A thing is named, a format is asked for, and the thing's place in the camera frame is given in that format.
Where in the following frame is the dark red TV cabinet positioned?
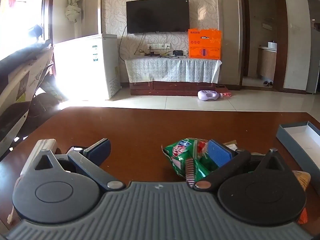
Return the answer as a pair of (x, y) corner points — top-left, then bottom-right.
(129, 81), (231, 96)

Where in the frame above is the yellow bread packet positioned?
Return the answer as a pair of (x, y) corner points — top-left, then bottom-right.
(292, 170), (312, 225)

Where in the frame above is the orange cardboard box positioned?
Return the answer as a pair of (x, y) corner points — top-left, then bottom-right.
(188, 29), (222, 60)

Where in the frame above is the grey refrigerator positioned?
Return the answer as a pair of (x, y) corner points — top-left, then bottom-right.
(306, 28), (320, 94)

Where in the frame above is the black router box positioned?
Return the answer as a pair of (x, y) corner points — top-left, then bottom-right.
(172, 50), (184, 56)

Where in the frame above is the white chest freezer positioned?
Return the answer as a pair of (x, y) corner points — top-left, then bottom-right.
(54, 34), (120, 101)

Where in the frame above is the black flat television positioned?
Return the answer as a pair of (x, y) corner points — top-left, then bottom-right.
(126, 0), (190, 34)

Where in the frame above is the gold brown pastry packet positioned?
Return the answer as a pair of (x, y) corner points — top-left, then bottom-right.
(224, 140), (238, 151)

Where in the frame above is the white electric scooter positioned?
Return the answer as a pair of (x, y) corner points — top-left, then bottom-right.
(1, 25), (54, 159)

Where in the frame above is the green prawn cracker bag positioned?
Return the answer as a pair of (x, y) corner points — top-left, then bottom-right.
(162, 138), (218, 187)

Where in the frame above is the pair of slippers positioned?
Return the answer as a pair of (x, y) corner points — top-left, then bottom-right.
(263, 81), (273, 87)

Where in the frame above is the tied beige curtain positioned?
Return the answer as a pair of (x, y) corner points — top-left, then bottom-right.
(65, 0), (83, 23)

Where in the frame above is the wooden kitchen cabinet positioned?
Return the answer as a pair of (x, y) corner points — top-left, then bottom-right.
(257, 48), (277, 81)

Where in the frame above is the grey shallow box tray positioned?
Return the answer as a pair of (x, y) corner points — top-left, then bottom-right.
(276, 121), (320, 193)

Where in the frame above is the white lace tablecloth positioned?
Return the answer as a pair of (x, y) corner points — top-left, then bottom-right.
(125, 56), (222, 84)

